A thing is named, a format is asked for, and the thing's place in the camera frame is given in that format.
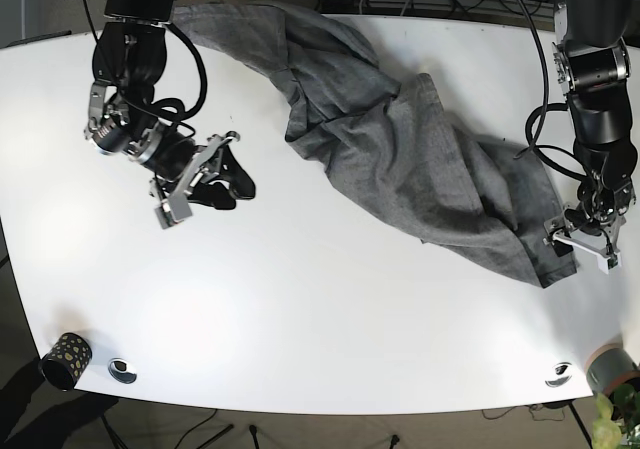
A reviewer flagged black gold spotted cup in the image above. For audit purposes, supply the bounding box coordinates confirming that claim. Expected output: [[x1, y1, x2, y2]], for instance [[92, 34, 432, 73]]
[[39, 332, 93, 391]]

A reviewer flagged grey T-shirt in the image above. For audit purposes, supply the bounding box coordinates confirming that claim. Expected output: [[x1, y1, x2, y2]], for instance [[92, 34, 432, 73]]
[[174, 3, 576, 288]]

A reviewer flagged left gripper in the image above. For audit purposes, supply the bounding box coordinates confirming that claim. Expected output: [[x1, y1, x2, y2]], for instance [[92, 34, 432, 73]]
[[543, 208, 625, 258]]

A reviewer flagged silver table grommet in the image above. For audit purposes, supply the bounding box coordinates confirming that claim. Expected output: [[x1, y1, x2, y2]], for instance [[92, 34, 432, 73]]
[[108, 358, 137, 384], [544, 362, 573, 388]]

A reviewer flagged grey plant pot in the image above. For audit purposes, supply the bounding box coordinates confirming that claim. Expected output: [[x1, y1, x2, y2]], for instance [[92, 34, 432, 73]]
[[584, 344, 639, 396]]

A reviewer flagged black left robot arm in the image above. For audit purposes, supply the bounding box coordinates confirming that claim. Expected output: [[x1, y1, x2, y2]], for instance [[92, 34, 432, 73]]
[[547, 0, 638, 272]]

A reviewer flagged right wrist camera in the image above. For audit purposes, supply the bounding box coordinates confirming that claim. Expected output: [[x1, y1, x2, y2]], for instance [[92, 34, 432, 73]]
[[155, 198, 193, 229]]

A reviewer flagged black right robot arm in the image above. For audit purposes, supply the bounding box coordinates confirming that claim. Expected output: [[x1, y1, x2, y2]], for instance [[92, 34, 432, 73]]
[[85, 0, 256, 210]]

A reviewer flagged green plant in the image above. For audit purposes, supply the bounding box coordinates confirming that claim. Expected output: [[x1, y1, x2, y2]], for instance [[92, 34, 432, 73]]
[[591, 383, 640, 449]]

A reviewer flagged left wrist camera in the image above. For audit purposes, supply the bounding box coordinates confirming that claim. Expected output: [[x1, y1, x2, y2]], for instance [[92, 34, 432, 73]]
[[596, 252, 621, 274]]

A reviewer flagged left silver table grommet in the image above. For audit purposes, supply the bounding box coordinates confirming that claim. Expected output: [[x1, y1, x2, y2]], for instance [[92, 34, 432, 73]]
[[108, 358, 137, 384]]

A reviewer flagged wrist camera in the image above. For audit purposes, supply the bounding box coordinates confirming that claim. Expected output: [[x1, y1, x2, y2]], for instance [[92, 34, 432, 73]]
[[596, 252, 621, 274], [155, 198, 193, 229]]

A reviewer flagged right silver table grommet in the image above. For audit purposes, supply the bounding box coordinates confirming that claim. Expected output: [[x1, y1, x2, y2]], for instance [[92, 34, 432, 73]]
[[544, 362, 573, 388]]

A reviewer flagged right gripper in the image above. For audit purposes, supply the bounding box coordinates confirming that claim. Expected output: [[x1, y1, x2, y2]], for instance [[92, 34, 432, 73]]
[[148, 131, 256, 210]]

